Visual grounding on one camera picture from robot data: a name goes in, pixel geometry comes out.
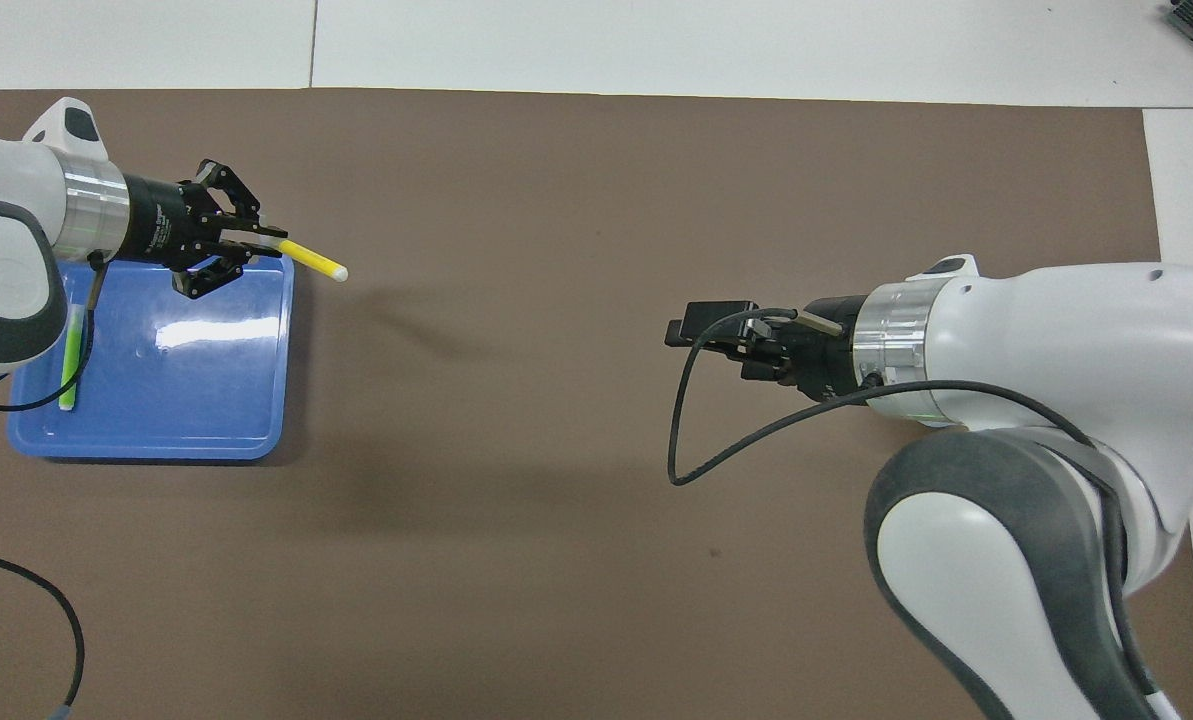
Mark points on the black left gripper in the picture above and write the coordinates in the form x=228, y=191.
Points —
x=156, y=220

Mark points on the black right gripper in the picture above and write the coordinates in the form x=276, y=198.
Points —
x=831, y=350

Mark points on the yellow marker pen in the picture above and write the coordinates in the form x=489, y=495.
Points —
x=314, y=261

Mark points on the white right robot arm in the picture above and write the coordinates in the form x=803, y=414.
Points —
x=1056, y=330

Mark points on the blue plastic tray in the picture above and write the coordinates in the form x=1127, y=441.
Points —
x=206, y=400

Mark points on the green marker pen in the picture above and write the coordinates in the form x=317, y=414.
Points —
x=71, y=360

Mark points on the brown table mat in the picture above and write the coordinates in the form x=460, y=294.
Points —
x=556, y=500

